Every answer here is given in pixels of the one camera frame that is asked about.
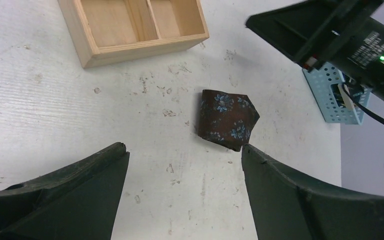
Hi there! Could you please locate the wooden compartment tray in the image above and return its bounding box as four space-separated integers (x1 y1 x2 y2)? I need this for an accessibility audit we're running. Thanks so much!
58 0 210 68

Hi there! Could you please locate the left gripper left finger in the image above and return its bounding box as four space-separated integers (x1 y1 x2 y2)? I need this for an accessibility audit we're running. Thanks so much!
0 142 130 240

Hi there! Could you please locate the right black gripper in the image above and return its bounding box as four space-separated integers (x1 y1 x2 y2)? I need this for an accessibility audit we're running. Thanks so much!
245 0 384 101

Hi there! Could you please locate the blue plastic basket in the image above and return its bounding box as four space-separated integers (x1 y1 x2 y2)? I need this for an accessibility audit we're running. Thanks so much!
302 63 365 125

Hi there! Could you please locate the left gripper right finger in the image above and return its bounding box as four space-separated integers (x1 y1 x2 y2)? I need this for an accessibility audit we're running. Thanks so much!
241 144 384 240

